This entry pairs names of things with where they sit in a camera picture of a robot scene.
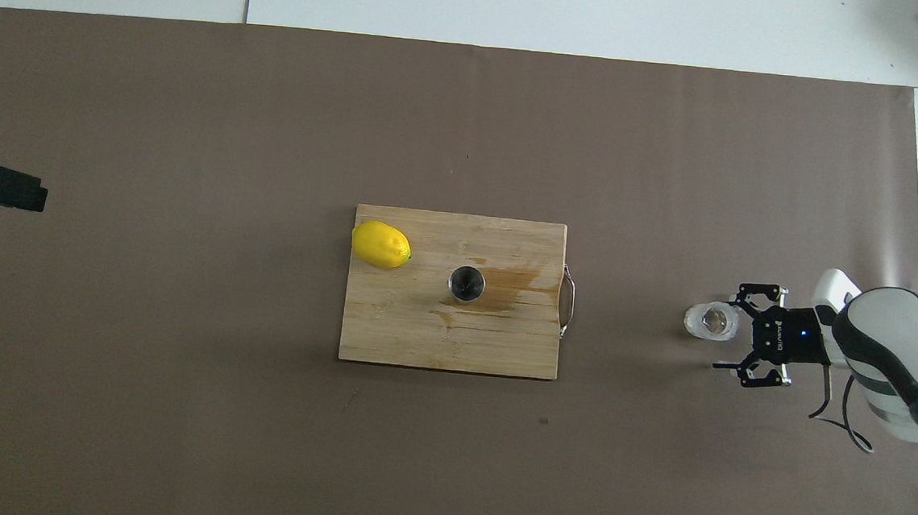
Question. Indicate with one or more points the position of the steel double jigger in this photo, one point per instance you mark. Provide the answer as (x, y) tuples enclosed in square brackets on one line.
[(467, 285)]

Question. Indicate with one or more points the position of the brown paper table mat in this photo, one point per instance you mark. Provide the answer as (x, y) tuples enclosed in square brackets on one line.
[(275, 115)]

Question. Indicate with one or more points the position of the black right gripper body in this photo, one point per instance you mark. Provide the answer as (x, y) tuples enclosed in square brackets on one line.
[(785, 337)]

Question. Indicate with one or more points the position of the wooden cutting board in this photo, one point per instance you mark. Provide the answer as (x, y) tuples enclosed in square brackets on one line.
[(422, 328)]

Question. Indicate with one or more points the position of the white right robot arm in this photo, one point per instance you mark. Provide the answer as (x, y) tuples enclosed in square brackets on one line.
[(897, 353)]

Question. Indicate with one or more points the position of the yellow lemon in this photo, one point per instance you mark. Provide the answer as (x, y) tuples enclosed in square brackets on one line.
[(381, 245)]

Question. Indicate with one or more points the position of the small clear glass cup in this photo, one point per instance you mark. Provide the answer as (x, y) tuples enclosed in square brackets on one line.
[(709, 321)]

